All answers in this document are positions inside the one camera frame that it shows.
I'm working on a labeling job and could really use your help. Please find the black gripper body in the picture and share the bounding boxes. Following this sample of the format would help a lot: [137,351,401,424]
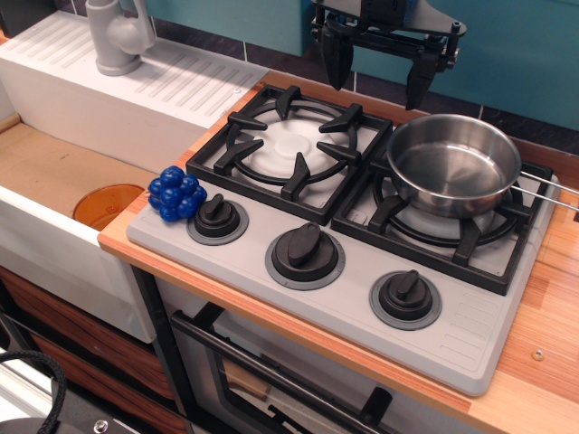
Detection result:
[311,0,467,51]

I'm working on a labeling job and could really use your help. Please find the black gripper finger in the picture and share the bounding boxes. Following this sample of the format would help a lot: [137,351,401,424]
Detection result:
[312,17,354,90]
[405,39,458,110]

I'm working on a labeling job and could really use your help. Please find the stainless steel pan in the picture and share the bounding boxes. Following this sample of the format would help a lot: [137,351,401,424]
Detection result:
[386,114,578,219]

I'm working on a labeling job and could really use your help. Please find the black left stove knob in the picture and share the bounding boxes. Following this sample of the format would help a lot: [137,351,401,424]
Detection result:
[186,193,250,246]

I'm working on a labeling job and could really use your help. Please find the black stove knob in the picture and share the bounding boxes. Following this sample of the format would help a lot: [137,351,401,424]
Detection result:
[186,193,250,246]
[265,222,346,291]
[369,269,442,331]

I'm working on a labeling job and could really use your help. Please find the black middle stove knob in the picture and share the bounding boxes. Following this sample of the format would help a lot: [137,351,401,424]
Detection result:
[265,222,346,291]

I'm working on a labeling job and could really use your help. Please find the blue toy blueberry cluster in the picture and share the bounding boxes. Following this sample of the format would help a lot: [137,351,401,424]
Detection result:
[147,165,207,222]

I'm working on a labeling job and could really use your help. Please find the black right stove knob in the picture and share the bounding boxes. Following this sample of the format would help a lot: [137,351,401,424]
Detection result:
[369,269,442,331]

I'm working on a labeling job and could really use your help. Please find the grey toy stove top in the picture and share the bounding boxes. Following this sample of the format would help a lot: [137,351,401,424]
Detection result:
[125,85,562,398]

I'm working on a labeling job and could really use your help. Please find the black left burner grate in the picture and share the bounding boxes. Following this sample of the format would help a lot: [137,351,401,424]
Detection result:
[186,85,393,225]

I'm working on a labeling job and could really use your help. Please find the black burner grate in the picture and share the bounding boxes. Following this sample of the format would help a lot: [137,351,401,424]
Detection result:
[331,152,553,296]
[186,85,393,225]

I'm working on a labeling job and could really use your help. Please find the black right burner grate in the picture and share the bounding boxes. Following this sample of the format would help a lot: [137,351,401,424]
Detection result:
[331,152,553,296]

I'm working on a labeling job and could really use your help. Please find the grey toy faucet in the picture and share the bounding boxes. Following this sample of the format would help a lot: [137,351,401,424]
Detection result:
[86,0,156,77]

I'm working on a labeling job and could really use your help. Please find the white toy sink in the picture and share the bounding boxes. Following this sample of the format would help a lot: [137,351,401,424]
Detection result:
[1,12,266,343]

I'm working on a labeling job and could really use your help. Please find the wooden drawer fronts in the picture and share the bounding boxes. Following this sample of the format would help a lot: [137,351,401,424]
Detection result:
[1,269,191,433]

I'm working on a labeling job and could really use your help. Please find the oven door with handle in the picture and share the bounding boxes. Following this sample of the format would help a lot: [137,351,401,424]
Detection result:
[169,303,475,433]

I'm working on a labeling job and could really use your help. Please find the black braided cable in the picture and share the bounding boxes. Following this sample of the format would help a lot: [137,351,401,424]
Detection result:
[0,350,69,434]

